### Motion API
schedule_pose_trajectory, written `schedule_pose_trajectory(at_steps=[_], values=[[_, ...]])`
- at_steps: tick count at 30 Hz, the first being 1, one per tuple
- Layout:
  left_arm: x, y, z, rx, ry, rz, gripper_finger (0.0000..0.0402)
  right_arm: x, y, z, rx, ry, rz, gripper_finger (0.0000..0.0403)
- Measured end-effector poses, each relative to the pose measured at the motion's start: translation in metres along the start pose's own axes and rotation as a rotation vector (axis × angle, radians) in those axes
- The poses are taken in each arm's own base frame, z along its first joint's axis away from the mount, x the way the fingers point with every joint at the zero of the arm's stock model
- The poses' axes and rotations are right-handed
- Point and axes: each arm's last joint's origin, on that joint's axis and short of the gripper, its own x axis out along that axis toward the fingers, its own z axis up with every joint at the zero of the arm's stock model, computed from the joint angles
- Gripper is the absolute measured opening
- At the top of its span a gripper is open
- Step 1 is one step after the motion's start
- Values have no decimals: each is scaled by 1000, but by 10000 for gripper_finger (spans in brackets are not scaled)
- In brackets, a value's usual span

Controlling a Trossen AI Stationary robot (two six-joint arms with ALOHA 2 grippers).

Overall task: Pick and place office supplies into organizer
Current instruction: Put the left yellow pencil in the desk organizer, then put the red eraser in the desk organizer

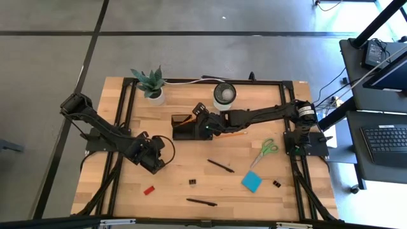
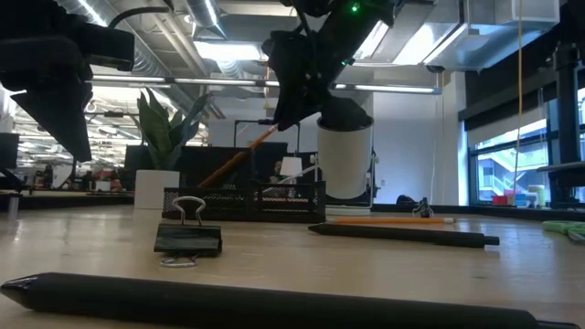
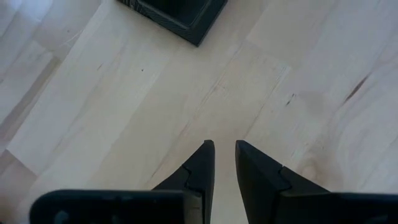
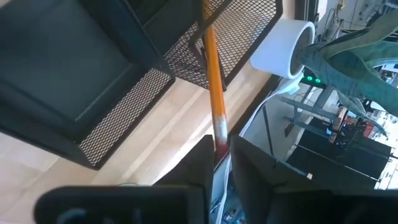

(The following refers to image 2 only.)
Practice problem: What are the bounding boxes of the black pen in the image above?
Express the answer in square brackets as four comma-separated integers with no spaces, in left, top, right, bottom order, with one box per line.
[0,271,581,329]
[308,223,501,250]

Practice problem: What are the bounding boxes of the white plant pot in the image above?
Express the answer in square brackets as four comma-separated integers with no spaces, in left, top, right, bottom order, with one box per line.
[133,169,180,211]

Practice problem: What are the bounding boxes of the dark background monitor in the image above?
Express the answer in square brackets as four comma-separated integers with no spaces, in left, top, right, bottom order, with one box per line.
[0,132,20,170]

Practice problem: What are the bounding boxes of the ceiling light bar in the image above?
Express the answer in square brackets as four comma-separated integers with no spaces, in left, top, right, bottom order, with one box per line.
[89,75,443,96]

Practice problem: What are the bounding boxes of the white cylinder with black rim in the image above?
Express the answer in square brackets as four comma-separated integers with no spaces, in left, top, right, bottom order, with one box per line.
[316,116,375,217]

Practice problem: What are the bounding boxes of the white desk lamp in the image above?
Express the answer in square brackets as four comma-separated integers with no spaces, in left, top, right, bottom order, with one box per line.
[278,154,321,184]

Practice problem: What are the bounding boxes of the person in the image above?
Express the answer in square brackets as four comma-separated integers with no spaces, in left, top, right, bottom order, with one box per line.
[269,160,287,184]

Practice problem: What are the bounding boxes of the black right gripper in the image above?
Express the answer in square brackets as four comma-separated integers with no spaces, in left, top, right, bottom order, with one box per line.
[262,30,339,133]

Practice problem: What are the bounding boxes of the black pole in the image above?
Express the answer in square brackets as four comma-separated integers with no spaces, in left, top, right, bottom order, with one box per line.
[550,43,584,209]

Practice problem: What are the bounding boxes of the black mesh desk organizer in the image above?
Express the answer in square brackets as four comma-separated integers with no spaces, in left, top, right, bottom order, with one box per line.
[162,144,326,224]

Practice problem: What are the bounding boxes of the orange pencil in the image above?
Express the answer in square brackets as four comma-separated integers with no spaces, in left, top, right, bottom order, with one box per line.
[198,123,279,189]
[327,216,457,226]

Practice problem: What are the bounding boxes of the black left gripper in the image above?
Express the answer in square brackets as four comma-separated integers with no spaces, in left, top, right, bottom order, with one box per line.
[0,34,95,164]

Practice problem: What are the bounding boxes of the black aluminium table frame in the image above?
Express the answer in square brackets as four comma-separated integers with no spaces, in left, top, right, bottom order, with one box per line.
[0,191,585,224]

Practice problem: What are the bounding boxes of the large black binder clip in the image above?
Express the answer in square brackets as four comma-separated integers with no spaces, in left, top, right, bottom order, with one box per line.
[154,196,224,270]

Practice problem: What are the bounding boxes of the coloured bins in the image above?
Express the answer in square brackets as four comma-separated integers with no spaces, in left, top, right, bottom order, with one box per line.
[492,185,548,207]

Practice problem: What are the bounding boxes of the green snake plant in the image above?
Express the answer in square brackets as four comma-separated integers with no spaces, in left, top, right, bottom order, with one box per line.
[136,86,212,173]

